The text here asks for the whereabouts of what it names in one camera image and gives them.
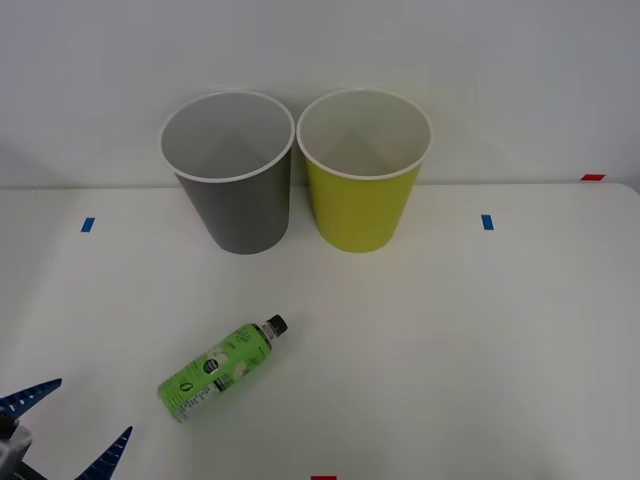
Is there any yellow-green plastic waste bin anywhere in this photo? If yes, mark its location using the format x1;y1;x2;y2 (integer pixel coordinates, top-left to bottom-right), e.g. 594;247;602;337
296;88;433;254

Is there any green label plastic bottle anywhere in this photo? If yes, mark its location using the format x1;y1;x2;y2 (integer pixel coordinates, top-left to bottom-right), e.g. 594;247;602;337
157;314;290;425

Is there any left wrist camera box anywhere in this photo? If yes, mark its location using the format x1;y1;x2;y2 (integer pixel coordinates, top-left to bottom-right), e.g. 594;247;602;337
0;413;34;480

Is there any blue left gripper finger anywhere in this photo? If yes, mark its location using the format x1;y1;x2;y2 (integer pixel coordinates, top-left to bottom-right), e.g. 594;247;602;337
74;425;135;480
0;377;64;419

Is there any grey plastic waste bin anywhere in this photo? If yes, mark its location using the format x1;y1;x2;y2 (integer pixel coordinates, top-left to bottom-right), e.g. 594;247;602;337
159;89;295;255

